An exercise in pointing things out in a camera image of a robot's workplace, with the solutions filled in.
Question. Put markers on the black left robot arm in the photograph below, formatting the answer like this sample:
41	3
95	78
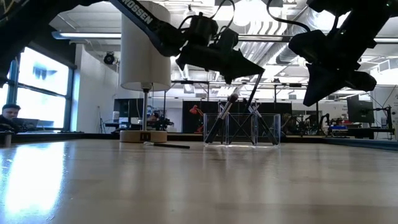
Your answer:
146	18

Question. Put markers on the white cylindrical container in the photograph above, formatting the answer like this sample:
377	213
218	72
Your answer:
143	62

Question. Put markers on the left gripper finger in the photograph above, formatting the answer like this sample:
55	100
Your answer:
247	72
245	63

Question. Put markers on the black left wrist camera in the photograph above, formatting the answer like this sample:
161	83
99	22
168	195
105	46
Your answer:
202	29

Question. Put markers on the silver ventilation duct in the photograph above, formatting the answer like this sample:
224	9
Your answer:
284	57

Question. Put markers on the black computer monitor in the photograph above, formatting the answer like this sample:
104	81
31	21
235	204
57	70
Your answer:
360	110

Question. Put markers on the black ceiling spotlight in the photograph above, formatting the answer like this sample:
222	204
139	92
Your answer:
109	58

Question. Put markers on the red desk lamp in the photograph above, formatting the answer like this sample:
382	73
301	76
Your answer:
194	110

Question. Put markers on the large window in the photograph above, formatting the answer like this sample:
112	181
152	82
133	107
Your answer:
43	102

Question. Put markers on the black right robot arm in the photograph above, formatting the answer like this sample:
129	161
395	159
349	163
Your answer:
360	25

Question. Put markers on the clear acrylic organizer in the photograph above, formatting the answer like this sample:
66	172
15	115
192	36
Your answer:
228	133

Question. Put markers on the ceiling light tube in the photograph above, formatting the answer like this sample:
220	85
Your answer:
87	35

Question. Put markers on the grey cylinder post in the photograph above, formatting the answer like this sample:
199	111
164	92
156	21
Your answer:
7	140

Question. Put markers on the person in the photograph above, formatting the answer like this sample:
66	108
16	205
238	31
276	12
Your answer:
9	112

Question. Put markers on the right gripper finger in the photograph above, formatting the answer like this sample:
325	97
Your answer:
312	81
329	82

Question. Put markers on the open laptop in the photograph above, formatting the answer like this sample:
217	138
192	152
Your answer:
28	124

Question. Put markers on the thin pale-tipped makeup brush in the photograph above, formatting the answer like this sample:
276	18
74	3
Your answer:
171	145

